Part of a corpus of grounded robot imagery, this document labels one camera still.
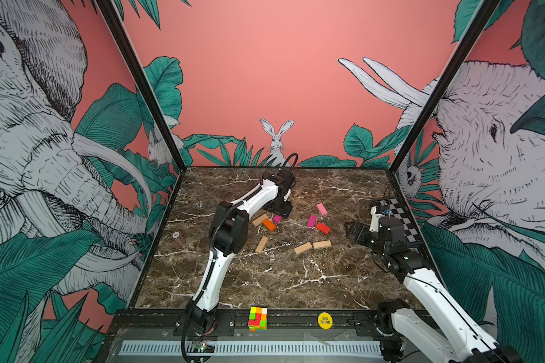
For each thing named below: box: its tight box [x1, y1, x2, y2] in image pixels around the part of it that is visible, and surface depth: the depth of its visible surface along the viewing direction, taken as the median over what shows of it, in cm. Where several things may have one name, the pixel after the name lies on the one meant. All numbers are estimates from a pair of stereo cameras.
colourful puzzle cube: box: [248, 306, 268, 332], surface depth 73 cm
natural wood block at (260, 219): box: [252, 213, 268, 227], surface depth 102 cm
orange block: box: [261, 218, 277, 232], surface depth 100 cm
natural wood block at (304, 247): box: [293, 242, 313, 255], surface depth 94 cm
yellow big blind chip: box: [317, 311, 334, 331], surface depth 76 cm
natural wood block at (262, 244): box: [255, 235, 269, 253], surface depth 94 cm
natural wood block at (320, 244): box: [312, 239, 332, 249], surface depth 95 cm
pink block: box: [316, 202, 328, 216], surface depth 106 cm
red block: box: [315, 221, 331, 235], surface depth 100 cm
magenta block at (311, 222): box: [307, 214, 318, 228], surface depth 103 cm
